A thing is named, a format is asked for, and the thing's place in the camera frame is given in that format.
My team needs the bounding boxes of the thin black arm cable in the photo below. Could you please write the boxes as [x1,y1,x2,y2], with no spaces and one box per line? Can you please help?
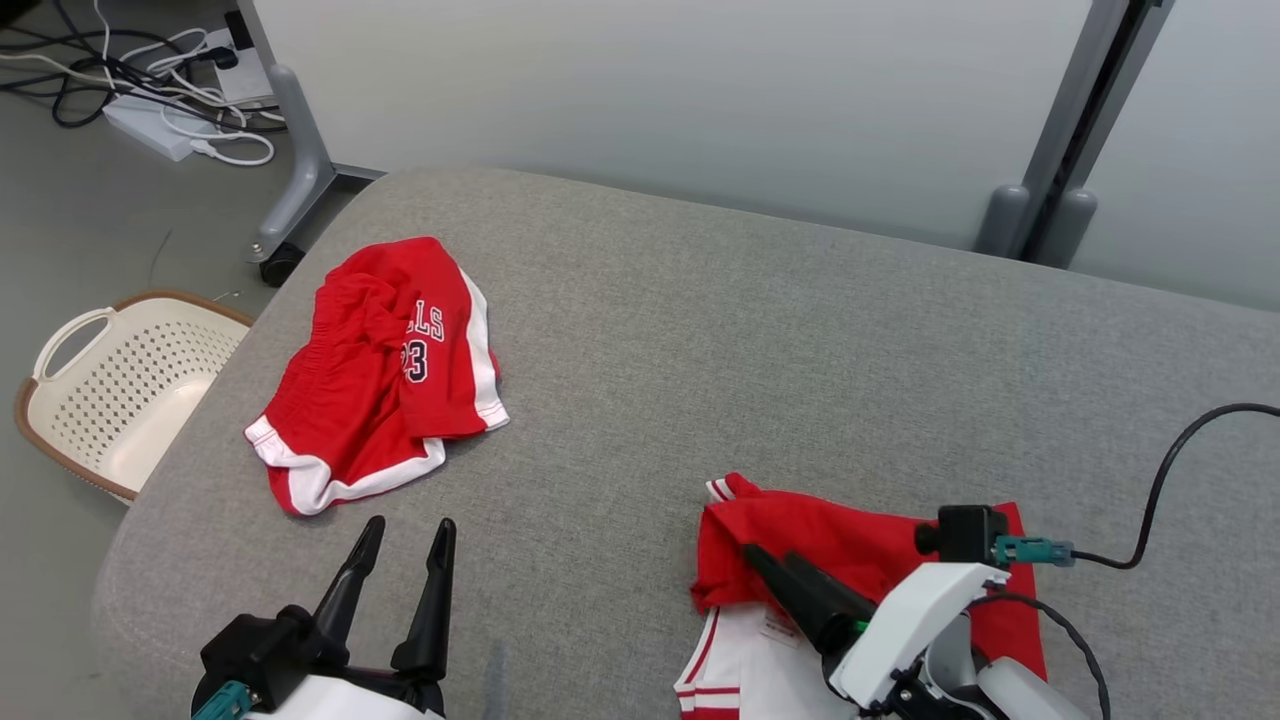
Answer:
[965,590,1113,720]

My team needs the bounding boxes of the grey metal partition post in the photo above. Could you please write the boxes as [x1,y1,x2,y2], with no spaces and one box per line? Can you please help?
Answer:
[1015,0,1176,266]

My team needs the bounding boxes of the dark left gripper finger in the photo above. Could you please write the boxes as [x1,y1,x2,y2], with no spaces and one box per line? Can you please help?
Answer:
[313,516,386,641]
[390,518,458,679]

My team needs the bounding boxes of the cream brown laundry basket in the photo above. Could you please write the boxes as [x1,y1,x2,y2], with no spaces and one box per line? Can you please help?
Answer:
[15,290,256,504]

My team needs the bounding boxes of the teal right camera connector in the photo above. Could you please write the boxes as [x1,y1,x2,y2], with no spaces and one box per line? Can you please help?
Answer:
[995,537,1076,569]

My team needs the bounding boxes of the red white basketball jersey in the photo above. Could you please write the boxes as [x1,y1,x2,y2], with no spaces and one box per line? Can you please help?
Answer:
[675,472,1049,720]

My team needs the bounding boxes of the black caster wheel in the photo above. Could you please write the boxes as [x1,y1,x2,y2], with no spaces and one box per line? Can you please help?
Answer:
[258,242,307,288]

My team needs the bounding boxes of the black right camera cable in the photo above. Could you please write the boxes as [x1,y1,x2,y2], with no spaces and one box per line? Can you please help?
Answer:
[1070,403,1280,571]

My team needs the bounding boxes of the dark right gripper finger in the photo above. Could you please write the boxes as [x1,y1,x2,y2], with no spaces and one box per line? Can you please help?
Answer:
[785,552,879,623]
[742,545,861,656]

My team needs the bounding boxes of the grey metal frame leg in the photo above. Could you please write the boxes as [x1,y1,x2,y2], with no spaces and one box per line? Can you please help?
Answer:
[235,0,386,266]

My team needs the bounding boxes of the teal left camera connector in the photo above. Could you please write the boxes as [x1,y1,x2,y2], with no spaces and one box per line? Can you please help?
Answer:
[192,680,251,720]

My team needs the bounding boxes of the white box with black plug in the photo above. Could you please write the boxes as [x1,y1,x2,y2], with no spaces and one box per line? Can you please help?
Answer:
[205,10,278,107]

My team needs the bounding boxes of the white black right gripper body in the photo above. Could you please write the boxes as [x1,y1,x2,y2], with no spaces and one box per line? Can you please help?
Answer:
[828,562,1011,711]

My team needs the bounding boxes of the teal camera connector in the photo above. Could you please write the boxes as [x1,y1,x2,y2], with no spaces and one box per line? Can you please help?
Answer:
[192,680,251,720]
[995,537,1076,569]

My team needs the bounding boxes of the red white basketball shorts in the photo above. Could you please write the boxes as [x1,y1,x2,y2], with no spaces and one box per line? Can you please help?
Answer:
[243,237,511,517]

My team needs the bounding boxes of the white power strip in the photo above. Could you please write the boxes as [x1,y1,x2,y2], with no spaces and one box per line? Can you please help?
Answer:
[103,92,216,163]

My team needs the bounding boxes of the grey rounded post foot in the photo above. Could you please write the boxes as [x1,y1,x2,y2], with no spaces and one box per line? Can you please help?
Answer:
[975,183,1032,259]
[1040,188,1099,269]

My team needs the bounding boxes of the white floor cable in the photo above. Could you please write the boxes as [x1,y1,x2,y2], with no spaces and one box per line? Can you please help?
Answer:
[95,0,277,168]

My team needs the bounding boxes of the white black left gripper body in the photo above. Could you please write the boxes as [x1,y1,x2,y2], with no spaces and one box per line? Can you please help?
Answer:
[245,650,446,720]

